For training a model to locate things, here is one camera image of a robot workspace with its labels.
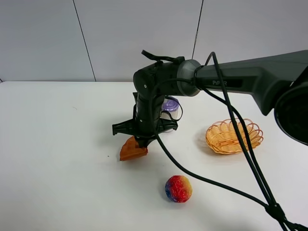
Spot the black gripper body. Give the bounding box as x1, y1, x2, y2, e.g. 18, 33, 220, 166
112, 92, 178, 138

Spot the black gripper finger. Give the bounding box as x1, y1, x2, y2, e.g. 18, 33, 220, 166
134, 136, 154, 148

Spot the orange waffle wedge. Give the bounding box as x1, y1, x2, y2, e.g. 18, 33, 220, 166
119, 136, 148, 161

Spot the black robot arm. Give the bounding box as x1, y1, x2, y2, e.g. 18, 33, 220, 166
112, 51, 308, 147

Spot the woven yellow basket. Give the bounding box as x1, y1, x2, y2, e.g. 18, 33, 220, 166
205, 118, 263, 154

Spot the white cup with purple lid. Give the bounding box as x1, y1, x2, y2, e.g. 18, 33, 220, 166
160, 96, 180, 120

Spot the multicolour galaxy ball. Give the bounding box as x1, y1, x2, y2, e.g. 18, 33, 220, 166
165, 175, 193, 203

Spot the black cable bundle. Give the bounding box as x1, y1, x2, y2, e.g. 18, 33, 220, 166
141, 50, 308, 231

